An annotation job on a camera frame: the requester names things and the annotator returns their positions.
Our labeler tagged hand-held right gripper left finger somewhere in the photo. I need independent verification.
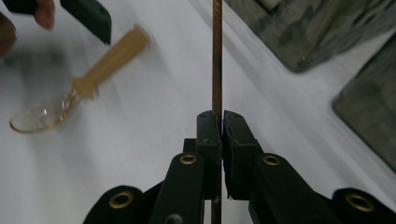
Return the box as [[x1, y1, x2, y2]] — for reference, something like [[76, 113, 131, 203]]
[[148, 110, 223, 224]]

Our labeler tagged brown wooden chopstick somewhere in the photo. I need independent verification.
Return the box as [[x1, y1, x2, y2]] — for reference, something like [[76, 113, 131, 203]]
[[210, 0, 224, 224]]

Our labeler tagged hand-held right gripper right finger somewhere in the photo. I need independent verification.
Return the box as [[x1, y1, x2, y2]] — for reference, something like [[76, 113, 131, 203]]
[[223, 110, 344, 224]]

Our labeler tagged tan-handled clear spoon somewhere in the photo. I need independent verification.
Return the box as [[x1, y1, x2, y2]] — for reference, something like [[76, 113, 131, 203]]
[[8, 24, 151, 134]]

